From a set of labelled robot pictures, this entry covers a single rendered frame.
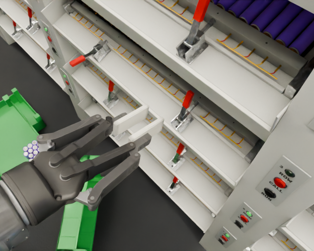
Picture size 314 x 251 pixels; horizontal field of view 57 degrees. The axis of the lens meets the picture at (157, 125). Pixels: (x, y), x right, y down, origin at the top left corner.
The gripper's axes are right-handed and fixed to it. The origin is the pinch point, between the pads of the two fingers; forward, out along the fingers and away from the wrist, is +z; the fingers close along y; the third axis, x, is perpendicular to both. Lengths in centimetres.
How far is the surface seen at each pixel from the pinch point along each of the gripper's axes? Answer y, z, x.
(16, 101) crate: -79, 7, -64
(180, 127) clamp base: 1.1, 10.9, -7.0
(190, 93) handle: 0.3, 12.0, 0.8
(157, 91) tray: -8.8, 14.2, -7.0
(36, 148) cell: -47, 0, -57
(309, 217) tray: 27.8, 14.3, -6.9
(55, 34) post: -44.5, 11.3, -12.1
